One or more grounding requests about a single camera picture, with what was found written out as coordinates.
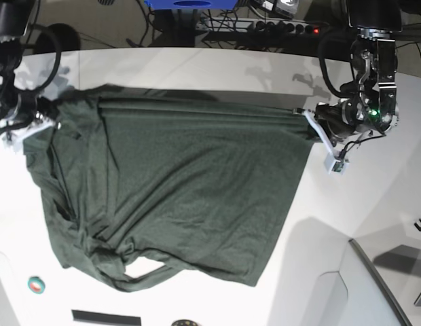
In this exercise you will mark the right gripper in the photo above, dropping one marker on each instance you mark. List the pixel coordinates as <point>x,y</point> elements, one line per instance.
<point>27,110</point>

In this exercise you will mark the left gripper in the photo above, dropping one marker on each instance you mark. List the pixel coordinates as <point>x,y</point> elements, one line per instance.
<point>347,118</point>

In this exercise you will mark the dark green t-shirt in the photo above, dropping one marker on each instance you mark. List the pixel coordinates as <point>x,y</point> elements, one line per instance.
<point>137,188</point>

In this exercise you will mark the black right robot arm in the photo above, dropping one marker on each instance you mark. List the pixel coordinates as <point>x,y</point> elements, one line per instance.
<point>17,19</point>

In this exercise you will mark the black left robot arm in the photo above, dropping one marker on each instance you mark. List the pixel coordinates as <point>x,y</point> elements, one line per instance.
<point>367,103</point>

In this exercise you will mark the grey power strip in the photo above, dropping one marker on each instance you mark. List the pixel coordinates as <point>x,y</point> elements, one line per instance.
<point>249,25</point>

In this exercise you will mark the blue plastic bin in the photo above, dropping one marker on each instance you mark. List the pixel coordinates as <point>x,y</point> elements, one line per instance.
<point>191,4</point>

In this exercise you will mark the green red round button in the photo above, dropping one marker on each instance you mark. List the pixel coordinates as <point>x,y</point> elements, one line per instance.
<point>36,285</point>

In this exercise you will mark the black white label plate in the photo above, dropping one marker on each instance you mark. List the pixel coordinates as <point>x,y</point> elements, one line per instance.
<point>105,319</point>

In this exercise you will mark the black round knob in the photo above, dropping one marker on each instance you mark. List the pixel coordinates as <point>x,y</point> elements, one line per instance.
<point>184,322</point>

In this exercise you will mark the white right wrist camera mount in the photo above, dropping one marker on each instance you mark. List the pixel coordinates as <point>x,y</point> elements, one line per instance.
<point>14,140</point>

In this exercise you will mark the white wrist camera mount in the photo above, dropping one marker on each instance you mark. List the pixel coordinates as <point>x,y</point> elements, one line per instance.
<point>334,162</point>
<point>14,140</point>

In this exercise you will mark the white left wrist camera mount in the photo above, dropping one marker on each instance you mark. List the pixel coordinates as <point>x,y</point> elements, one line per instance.
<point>334,162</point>

